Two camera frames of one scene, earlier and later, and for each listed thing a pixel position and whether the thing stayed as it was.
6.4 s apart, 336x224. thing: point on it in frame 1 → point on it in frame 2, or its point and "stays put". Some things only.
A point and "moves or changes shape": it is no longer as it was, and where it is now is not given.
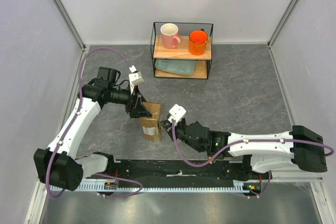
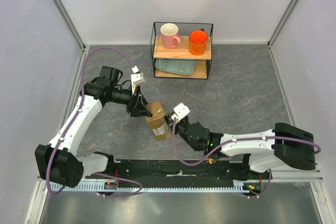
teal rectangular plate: x=186 y=67 stays put
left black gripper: x=136 y=108 stays put
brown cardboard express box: x=151 y=130 moves or changes shape
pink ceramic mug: x=169 y=35 stays put
